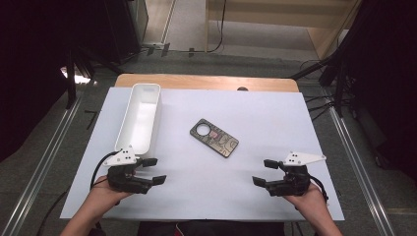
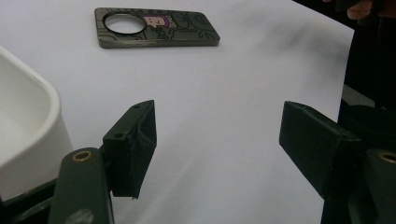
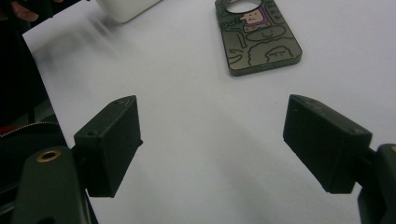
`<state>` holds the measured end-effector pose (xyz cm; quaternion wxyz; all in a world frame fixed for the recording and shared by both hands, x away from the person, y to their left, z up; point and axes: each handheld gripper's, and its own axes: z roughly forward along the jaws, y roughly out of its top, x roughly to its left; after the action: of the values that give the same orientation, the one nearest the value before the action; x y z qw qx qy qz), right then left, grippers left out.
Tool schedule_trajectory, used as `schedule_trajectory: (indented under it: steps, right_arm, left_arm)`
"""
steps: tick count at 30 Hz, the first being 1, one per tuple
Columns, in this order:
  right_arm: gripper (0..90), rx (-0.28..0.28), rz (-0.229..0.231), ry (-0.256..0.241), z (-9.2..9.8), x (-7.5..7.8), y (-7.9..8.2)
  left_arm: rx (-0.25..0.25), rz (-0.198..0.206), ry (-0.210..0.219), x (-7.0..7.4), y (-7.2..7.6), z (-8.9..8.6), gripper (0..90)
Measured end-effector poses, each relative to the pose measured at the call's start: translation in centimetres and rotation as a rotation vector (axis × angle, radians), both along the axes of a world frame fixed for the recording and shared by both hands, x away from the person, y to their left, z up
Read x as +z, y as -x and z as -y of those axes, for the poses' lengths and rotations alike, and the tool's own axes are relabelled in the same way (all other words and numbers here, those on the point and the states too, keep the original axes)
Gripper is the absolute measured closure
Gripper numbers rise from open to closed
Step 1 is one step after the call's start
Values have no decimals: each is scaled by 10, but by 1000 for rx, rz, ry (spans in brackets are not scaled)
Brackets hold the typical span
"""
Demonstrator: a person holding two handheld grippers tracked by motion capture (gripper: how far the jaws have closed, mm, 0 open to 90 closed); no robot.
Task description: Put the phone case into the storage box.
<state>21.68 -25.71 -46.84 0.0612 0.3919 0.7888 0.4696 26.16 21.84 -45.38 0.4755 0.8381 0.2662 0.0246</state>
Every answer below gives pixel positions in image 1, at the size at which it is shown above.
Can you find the black cabinet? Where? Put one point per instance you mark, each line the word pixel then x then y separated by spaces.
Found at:
pixel 126 29

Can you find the person's left hand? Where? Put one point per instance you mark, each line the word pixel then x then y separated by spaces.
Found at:
pixel 101 195

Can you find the black hex key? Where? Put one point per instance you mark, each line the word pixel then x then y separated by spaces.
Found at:
pixel 91 114

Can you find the white plastic storage box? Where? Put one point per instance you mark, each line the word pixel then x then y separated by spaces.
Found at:
pixel 141 114

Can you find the black curtain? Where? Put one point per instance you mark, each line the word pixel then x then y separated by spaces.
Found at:
pixel 387 82
pixel 29 65

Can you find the person's black jacket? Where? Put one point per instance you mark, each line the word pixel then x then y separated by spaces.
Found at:
pixel 213 229

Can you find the dark cartoon print phone case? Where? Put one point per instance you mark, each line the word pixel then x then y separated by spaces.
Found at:
pixel 223 144

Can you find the black metal stand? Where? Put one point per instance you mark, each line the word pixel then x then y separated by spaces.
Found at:
pixel 70 85
pixel 339 85

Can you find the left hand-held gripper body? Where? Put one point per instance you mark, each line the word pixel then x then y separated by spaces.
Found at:
pixel 123 178

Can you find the metal floor rail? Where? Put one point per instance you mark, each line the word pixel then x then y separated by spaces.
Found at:
pixel 364 177
pixel 42 170

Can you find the person's right hand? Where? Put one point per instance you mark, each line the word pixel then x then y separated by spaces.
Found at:
pixel 309 200

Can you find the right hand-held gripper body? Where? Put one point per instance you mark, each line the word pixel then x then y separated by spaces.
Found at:
pixel 293 180

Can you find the light wooden shelf unit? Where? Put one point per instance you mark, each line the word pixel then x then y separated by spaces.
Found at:
pixel 295 16

